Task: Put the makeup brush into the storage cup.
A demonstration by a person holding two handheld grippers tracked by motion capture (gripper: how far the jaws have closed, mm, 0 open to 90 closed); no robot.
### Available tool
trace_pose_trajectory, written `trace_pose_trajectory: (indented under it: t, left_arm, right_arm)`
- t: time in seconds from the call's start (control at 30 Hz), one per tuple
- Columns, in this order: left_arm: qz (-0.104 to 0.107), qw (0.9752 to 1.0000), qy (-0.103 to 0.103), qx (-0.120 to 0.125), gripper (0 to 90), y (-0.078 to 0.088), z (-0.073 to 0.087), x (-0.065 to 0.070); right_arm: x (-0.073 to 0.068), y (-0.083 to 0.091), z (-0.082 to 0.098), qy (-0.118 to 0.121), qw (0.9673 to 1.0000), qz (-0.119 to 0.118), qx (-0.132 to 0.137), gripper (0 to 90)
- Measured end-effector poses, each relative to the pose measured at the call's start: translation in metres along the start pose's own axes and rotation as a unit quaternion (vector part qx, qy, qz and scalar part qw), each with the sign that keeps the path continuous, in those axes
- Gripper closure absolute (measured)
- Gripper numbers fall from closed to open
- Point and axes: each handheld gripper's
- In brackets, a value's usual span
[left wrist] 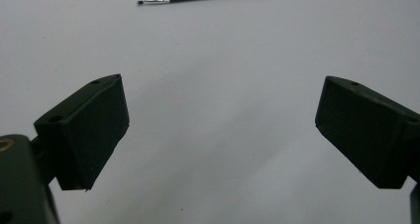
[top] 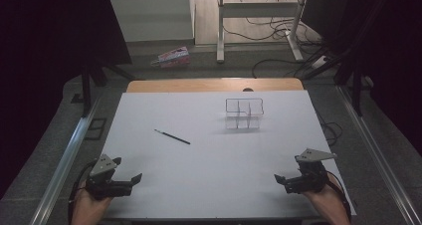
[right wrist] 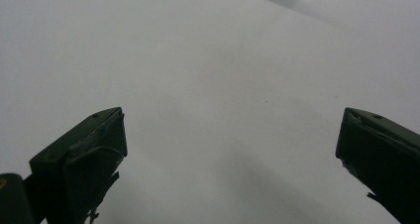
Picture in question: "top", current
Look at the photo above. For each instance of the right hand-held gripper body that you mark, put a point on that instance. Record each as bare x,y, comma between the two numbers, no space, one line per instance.
309,175

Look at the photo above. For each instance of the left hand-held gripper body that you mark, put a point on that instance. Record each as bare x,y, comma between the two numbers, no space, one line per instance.
105,181

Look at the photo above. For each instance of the black pen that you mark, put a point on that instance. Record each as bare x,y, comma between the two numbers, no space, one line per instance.
172,137

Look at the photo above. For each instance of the clear acrylic pen holder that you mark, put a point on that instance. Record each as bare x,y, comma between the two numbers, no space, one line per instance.
245,113

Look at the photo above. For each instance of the person's right hand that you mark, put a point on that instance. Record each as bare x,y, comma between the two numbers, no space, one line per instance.
322,198

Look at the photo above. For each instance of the person's left hand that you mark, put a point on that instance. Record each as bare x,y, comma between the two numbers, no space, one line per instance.
89,205

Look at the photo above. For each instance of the white board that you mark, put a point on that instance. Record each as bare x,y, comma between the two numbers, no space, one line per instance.
205,172

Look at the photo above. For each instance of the black metal stand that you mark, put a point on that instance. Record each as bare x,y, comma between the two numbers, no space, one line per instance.
87,89
357,92

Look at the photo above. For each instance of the white power strip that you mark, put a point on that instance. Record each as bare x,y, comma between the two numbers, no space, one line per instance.
319,62

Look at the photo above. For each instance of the wooden table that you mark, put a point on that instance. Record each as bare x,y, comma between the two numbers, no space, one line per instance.
212,85

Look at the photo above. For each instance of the pink patterned bag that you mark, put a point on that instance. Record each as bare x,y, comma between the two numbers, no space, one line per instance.
172,57

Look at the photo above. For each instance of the dark curtain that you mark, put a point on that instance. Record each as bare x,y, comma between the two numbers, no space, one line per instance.
43,52
391,52

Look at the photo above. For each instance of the white panel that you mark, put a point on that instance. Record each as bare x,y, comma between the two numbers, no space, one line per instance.
151,16

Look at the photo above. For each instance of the black rectangular frame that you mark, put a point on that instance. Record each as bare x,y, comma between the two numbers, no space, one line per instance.
96,128

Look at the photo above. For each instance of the aluminium rail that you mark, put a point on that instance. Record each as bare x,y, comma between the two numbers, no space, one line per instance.
381,162
66,162

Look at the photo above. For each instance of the white desk frame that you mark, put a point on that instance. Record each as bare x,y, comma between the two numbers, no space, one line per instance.
255,10

